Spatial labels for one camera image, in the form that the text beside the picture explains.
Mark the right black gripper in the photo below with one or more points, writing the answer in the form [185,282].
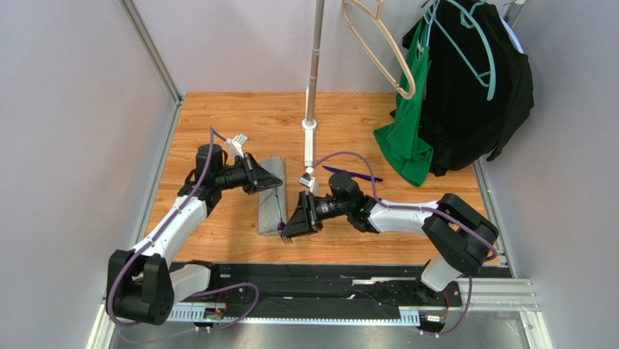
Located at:
[312,211]

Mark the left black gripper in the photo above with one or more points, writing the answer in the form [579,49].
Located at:
[256,177]

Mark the grey cloth napkin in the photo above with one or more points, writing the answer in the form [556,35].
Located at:
[267,211]

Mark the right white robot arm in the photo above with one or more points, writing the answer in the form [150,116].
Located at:
[462,236]

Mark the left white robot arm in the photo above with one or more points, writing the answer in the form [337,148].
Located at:
[164,242]

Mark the green shirt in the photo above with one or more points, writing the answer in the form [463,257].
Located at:
[400,143]

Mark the metal stand pole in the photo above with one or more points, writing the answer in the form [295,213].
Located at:
[317,35]

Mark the beige clothes hanger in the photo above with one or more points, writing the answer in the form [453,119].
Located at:
[377,46]

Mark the black shirt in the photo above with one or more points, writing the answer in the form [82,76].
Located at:
[456,119]

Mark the teal clothes hanger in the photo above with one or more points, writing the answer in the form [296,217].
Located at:
[473,48]

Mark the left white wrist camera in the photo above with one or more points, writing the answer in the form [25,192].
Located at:
[234,146]

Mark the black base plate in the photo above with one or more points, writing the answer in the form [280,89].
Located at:
[289,291]

